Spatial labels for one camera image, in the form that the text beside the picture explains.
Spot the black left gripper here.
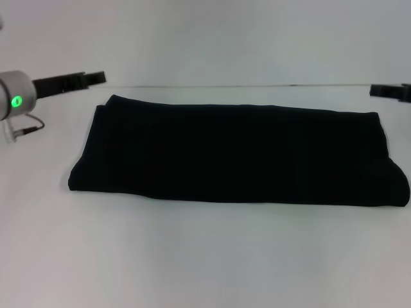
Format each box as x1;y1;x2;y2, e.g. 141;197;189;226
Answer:
31;70;107;101

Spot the black shirt with FREE print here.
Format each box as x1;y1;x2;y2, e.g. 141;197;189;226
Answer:
67;94;411;209

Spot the left gripper cable with plug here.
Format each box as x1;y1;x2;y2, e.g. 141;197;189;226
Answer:
2;112;45;144

